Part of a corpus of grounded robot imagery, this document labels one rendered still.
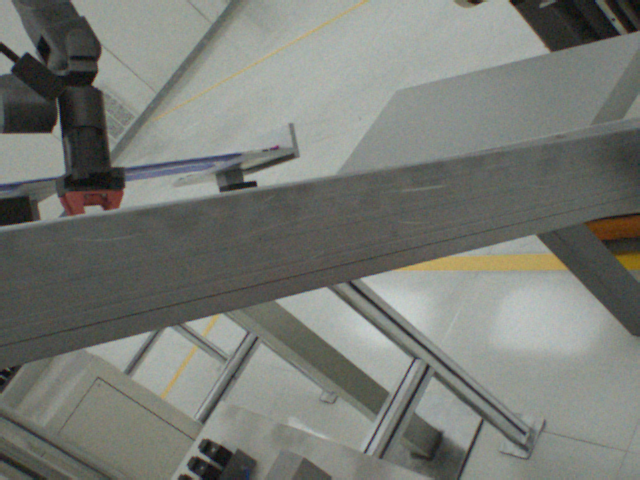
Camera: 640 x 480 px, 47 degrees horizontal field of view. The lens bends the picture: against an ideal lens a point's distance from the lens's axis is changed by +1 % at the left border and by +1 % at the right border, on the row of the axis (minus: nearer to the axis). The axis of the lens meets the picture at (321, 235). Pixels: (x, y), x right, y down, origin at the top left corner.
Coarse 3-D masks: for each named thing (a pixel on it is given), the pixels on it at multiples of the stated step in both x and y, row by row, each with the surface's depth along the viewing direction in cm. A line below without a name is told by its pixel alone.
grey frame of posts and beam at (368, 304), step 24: (336, 288) 125; (360, 288) 127; (360, 312) 129; (384, 312) 130; (408, 336) 132; (432, 360) 134; (456, 384) 137; (480, 384) 140; (480, 408) 140; (504, 408) 143; (504, 432) 145; (528, 432) 146; (0, 456) 97; (24, 456) 97
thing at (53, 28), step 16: (16, 0) 93; (32, 0) 92; (48, 0) 92; (64, 0) 93; (32, 16) 92; (48, 16) 92; (64, 16) 93; (80, 16) 94; (32, 32) 94; (48, 32) 91; (64, 32) 92; (48, 48) 96; (64, 48) 91; (96, 48) 93; (48, 64) 95; (64, 64) 92
